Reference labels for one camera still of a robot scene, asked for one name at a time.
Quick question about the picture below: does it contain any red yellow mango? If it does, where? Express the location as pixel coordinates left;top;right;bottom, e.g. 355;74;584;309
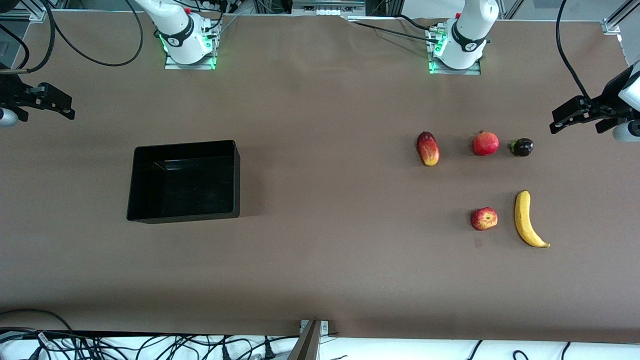
416;131;440;167

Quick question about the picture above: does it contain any aluminium camera stand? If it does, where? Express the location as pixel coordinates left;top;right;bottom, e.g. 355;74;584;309
287;320;331;360

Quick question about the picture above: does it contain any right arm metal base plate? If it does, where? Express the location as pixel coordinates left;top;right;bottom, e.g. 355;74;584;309
164;25;217;70

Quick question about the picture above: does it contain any yellow banana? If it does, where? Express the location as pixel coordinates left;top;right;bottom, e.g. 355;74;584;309
514;190;551;248

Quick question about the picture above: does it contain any red yellow apple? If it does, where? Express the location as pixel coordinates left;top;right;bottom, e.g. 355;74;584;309
470;207;499;232

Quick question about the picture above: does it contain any grey device with ports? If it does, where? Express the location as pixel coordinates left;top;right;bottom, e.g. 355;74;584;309
292;0;366;16

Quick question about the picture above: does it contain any black hanging cable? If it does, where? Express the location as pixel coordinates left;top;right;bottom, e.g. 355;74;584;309
0;0;57;75

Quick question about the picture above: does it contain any black plastic box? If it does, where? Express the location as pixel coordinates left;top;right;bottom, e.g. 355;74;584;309
126;140;241;224

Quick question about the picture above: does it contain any black cable on table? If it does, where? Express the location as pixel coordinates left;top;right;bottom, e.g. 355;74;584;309
347;20;446;42
395;14;442;31

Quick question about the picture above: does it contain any dark purple mangosteen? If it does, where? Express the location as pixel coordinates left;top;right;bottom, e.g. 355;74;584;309
508;137;535;158

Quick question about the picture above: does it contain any aluminium frame profile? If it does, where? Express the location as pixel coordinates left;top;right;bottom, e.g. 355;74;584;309
0;0;47;23
602;0;640;36

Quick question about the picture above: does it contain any red pomegranate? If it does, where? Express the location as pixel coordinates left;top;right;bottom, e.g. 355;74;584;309
472;130;500;157

